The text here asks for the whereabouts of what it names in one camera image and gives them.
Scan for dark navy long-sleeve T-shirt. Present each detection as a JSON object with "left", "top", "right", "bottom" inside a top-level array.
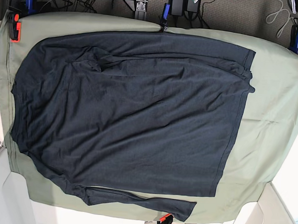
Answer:
[{"left": 11, "top": 32, "right": 255, "bottom": 221}]

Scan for black power adapter right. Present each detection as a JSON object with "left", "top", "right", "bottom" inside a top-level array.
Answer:
[{"left": 186, "top": 0, "right": 200, "bottom": 13}]

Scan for black power adapter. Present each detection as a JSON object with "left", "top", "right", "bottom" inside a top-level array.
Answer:
[
  {"left": 186, "top": 0, "right": 200, "bottom": 13},
  {"left": 169, "top": 0, "right": 184, "bottom": 16}
]

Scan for black power adapter left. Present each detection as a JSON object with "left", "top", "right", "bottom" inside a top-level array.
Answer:
[{"left": 169, "top": 0, "right": 184, "bottom": 16}]

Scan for green table cloth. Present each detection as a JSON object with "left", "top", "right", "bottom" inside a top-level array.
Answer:
[{"left": 0, "top": 12, "right": 298, "bottom": 223}]

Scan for orange black clamp top-left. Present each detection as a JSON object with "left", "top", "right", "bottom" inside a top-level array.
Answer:
[{"left": 7, "top": 13, "right": 21, "bottom": 43}]

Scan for blue handled clamp top-centre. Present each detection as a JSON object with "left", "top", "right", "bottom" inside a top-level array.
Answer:
[{"left": 160, "top": 3, "right": 170, "bottom": 32}]

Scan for metal table bracket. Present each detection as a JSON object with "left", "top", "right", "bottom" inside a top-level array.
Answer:
[{"left": 134, "top": 0, "right": 148, "bottom": 21}]

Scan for grey coiled cable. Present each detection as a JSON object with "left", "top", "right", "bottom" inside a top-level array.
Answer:
[{"left": 265, "top": 0, "right": 296, "bottom": 39}]

